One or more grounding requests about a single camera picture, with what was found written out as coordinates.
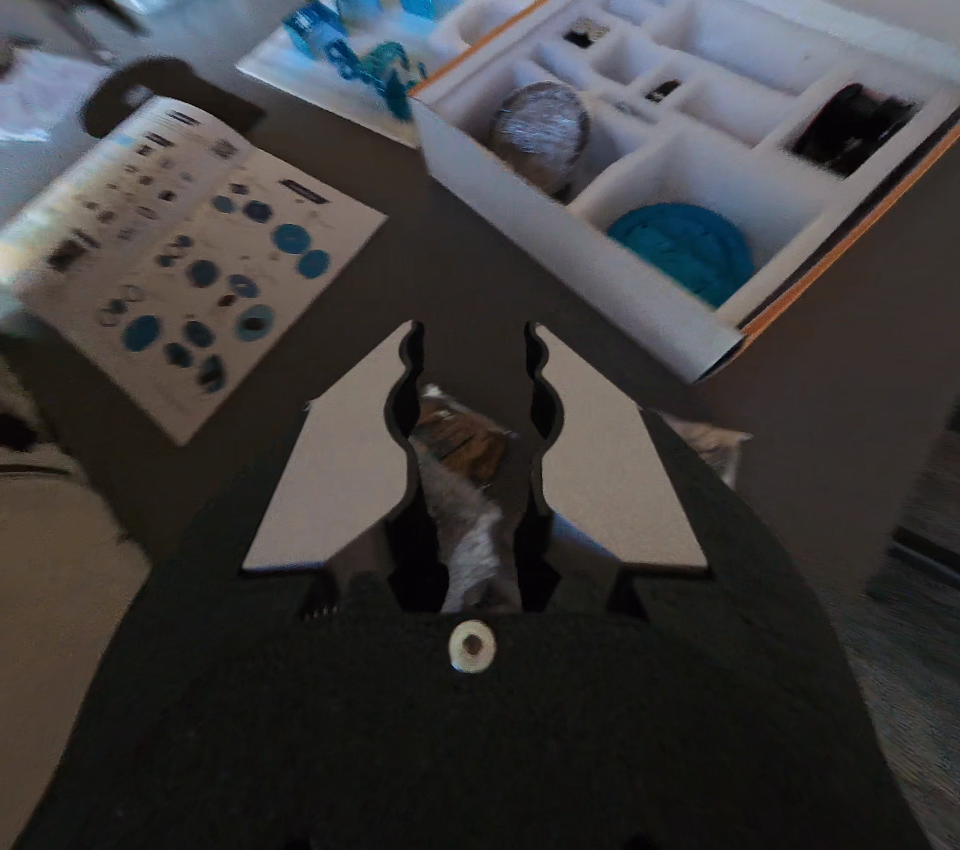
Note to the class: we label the white and orange cardboard box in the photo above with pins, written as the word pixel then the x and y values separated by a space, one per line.
pixel 562 227

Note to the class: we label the small black servo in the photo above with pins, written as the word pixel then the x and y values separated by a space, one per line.
pixel 664 90

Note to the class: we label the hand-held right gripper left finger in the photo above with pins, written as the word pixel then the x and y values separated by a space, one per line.
pixel 330 490

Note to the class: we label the white user manual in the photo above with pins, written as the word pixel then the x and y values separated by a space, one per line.
pixel 187 249

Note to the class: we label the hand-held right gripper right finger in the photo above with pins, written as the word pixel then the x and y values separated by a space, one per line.
pixel 622 490

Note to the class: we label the blue round metal plate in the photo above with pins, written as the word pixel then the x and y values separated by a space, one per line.
pixel 682 249

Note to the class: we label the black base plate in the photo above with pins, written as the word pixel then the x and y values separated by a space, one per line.
pixel 150 81

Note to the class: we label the silver foil bag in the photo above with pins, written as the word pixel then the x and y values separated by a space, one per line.
pixel 465 437

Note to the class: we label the white foam sheet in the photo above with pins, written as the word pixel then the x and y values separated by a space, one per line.
pixel 277 66

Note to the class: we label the dark round metal part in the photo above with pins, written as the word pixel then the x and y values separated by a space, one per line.
pixel 540 129

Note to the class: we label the bubble wrap package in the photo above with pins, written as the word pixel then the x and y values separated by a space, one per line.
pixel 465 542

